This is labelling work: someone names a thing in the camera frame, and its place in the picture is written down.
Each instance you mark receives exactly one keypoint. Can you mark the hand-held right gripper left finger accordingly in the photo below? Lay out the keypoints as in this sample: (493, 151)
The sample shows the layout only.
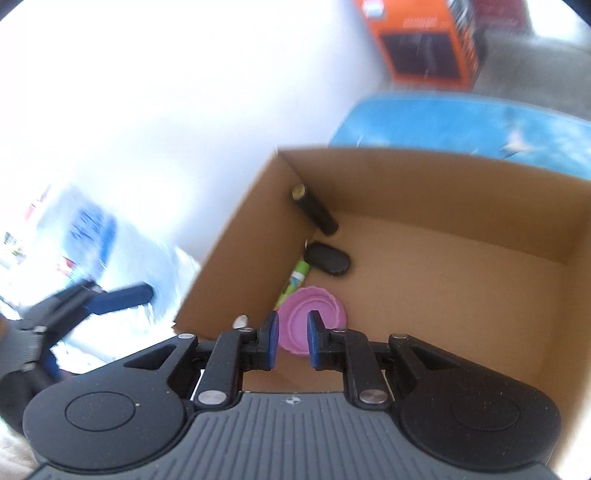
(272, 339)

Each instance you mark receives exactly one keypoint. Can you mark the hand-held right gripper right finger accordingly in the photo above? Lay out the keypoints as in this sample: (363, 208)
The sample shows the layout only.
(316, 339)

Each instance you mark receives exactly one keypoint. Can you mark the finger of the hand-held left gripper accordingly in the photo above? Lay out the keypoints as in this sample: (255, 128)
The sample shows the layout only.
(122, 295)

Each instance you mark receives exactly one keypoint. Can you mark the pink plastic lid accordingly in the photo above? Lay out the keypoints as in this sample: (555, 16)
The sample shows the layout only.
(294, 323)

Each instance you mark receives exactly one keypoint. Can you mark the small green tube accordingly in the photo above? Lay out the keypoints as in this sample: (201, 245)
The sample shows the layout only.
(295, 279)

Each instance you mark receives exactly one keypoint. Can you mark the black oval key fob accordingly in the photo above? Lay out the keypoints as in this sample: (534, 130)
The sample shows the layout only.
(328, 259)

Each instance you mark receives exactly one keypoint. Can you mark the brown cardboard box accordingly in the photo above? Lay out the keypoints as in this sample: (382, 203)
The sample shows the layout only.
(438, 300)

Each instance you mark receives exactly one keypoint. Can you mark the black cylinder with gold end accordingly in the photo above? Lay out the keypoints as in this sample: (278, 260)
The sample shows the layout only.
(316, 210)

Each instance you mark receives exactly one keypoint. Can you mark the blue water jug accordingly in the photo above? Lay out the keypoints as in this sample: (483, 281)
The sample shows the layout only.
(106, 240)

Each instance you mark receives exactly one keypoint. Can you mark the orange product box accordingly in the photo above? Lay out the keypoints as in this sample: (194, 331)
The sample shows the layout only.
(429, 46)

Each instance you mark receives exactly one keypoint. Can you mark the dark red door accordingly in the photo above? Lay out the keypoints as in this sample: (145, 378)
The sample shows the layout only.
(501, 14)

